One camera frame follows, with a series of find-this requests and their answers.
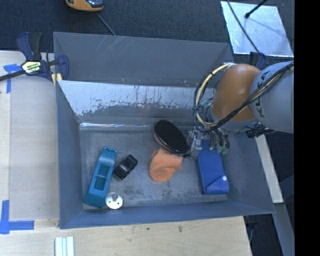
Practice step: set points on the blue pouch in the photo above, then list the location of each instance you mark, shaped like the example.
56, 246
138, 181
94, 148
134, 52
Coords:
212, 170

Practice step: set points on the black cylinder on white bracket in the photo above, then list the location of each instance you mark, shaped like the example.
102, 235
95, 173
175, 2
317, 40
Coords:
255, 132

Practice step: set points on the teal plastic tape dispenser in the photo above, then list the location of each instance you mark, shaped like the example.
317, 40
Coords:
101, 175

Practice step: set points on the grey metal bin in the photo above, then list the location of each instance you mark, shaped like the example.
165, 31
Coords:
140, 190

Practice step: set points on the white round knob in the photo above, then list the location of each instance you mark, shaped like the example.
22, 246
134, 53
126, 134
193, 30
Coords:
114, 201

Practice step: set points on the black oval paddle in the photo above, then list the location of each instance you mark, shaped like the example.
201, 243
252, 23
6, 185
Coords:
170, 136

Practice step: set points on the orange cloth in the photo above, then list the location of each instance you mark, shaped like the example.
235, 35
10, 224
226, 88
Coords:
162, 167

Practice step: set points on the pale wood board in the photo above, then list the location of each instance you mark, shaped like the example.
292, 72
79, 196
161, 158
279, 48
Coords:
32, 150

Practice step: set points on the small black box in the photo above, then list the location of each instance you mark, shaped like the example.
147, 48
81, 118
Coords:
125, 167

